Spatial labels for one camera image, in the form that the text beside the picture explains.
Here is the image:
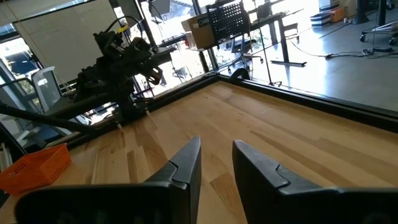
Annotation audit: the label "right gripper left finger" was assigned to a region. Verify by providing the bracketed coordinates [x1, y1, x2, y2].
[15, 136, 202, 224]

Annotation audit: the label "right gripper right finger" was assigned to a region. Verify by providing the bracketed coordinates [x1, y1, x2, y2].
[232, 139, 398, 224]

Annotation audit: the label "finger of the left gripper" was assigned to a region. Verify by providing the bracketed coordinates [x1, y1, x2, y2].
[154, 46, 178, 57]
[150, 53, 172, 64]

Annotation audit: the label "orange slotted plastic basket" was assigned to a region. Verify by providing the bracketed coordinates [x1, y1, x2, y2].
[0, 142, 72, 195]

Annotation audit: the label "brown cardboard box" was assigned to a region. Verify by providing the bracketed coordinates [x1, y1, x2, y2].
[181, 12, 217, 51]

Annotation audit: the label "black perforated-back chair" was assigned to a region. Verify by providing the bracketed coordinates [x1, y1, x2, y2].
[206, 1, 265, 75]

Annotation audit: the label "black tripod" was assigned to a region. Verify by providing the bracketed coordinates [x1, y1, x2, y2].
[252, 0, 283, 87]

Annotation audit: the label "black steel beam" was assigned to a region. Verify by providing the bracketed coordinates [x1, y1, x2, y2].
[0, 102, 97, 136]

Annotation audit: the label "black standing desk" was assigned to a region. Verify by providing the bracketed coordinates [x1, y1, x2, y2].
[248, 8, 308, 68]

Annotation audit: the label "black white stacked bins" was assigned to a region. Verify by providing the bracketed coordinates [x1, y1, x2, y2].
[310, 12, 332, 28]

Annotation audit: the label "orange box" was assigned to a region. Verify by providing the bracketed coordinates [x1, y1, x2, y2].
[330, 6, 346, 23]

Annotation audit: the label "black power brick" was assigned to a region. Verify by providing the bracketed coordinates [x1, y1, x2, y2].
[371, 45, 394, 54]

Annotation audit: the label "metal wheeled cart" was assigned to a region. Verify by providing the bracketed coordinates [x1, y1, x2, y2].
[359, 18, 398, 47]

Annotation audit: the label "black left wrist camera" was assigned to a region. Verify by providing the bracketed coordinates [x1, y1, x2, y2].
[132, 36, 152, 53]

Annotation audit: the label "black aluminium table frame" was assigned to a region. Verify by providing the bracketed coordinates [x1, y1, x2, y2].
[0, 73, 398, 162]

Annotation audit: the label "black floor cable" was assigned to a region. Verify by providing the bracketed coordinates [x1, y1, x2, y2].
[287, 37, 398, 60]

